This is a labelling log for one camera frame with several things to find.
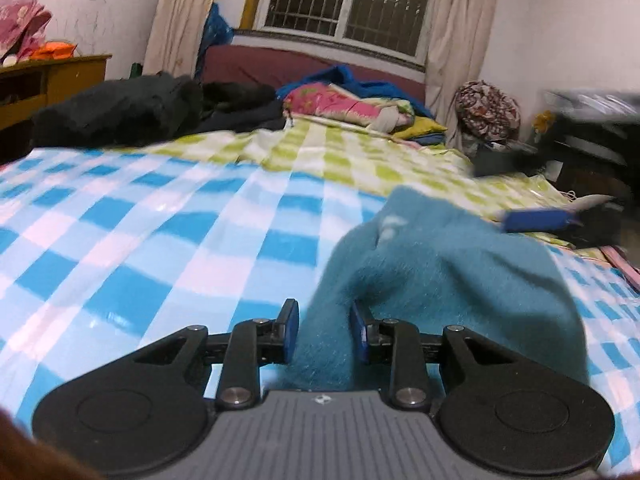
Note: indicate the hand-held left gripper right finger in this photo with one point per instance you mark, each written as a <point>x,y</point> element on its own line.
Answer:
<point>359,335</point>

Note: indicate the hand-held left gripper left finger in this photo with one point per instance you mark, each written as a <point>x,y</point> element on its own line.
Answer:
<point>289,332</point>

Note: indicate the yellow pillow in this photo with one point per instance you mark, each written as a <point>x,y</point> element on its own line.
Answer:
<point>422,127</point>

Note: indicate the barred window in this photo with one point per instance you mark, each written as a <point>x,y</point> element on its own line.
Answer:
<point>350,0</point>

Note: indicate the green checked blanket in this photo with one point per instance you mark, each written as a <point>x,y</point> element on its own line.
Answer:
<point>325,155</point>

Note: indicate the brown patterned cloth bundle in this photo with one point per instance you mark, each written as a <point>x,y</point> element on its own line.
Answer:
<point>487,110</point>

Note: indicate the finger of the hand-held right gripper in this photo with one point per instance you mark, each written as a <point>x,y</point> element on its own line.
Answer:
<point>535,220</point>
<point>505,162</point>

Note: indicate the blue fleece blanket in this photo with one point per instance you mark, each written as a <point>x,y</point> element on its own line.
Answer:
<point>350,77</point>

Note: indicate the wooden cabinet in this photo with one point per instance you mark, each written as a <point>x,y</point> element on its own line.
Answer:
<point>75,77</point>

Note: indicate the blue hanging cloth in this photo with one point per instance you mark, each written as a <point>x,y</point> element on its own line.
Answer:
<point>216,35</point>

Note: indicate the pink striped cloth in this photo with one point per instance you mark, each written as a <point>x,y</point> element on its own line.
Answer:
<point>625,262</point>

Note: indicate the teal knit sweater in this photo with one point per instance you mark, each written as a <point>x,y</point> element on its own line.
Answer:
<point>450,280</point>

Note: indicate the orange cloth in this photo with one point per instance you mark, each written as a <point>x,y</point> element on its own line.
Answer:
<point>55,51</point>

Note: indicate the blue checked blanket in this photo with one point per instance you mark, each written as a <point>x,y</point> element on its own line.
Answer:
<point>150,220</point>

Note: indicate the beige curtain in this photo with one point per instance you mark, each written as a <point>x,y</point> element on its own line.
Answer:
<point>180,10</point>
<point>460,20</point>

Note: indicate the grey white cloth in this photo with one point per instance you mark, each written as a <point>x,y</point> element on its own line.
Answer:
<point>387,120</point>

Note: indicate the pink floral quilt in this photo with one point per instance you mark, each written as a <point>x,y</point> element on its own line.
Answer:
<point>325,102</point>

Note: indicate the folded pink patterned quilt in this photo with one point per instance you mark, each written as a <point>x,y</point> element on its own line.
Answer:
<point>20,15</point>

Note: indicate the maroon headboard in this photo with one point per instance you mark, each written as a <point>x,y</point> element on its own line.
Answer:
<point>260,62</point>

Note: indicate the black coat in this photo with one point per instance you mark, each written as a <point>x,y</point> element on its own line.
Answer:
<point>125,107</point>

